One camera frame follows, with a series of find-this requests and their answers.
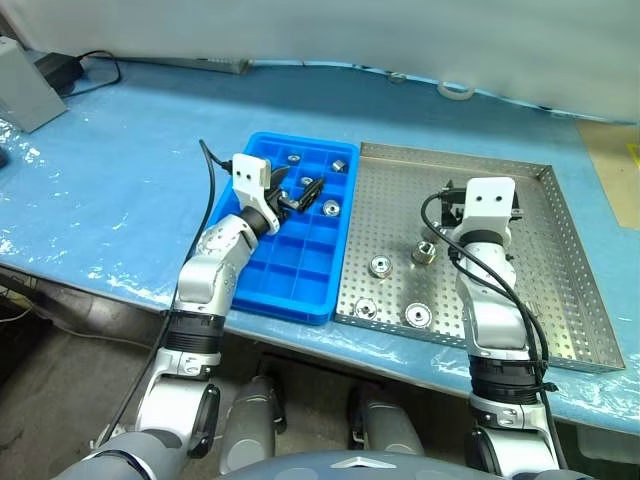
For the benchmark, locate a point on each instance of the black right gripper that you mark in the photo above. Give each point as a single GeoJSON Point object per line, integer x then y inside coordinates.
{"type": "Point", "coordinates": [452, 210]}

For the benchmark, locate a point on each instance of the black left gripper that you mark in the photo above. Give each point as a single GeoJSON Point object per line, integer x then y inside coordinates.
{"type": "Point", "coordinates": [281, 202]}

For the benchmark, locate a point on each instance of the blue compartment tray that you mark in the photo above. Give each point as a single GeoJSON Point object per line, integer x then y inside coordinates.
{"type": "Point", "coordinates": [280, 280]}

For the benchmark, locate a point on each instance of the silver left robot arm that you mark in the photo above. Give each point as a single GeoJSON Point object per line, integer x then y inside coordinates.
{"type": "Point", "coordinates": [210, 280]}

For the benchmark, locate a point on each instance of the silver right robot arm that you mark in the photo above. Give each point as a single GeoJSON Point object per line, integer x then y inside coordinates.
{"type": "Point", "coordinates": [487, 300]}

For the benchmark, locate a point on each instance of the grey rectangular box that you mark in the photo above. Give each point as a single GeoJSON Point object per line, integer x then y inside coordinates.
{"type": "Point", "coordinates": [25, 90]}

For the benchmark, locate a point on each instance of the perforated metal tray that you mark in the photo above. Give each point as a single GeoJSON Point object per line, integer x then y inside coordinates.
{"type": "Point", "coordinates": [550, 280]}

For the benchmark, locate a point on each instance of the grey power strip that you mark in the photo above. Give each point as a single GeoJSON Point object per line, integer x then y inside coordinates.
{"type": "Point", "coordinates": [200, 63]}

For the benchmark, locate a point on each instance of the brown cardboard sheet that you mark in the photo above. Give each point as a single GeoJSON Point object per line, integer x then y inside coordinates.
{"type": "Point", "coordinates": [610, 170]}

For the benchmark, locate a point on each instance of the grey right robot leg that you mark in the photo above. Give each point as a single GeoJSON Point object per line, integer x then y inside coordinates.
{"type": "Point", "coordinates": [385, 425]}

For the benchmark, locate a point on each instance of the grey robot leg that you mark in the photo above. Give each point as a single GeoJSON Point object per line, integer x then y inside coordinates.
{"type": "Point", "coordinates": [252, 425]}
{"type": "Point", "coordinates": [385, 425]}

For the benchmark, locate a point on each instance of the grey left robot leg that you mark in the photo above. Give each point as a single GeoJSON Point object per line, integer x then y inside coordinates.
{"type": "Point", "coordinates": [252, 425]}

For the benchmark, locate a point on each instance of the black power adapter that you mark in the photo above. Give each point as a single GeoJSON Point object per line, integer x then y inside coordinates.
{"type": "Point", "coordinates": [60, 70]}

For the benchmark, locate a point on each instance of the grey robot torso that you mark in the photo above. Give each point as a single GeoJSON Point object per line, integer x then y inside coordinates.
{"type": "Point", "coordinates": [360, 467]}

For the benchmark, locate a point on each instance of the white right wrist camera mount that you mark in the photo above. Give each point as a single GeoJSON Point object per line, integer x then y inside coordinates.
{"type": "Point", "coordinates": [487, 200]}

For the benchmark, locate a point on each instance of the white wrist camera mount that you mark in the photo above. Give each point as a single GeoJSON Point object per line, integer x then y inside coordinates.
{"type": "Point", "coordinates": [247, 175]}
{"type": "Point", "coordinates": [487, 200]}

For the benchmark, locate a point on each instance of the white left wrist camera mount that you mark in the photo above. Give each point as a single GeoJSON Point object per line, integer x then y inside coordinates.
{"type": "Point", "coordinates": [247, 175]}

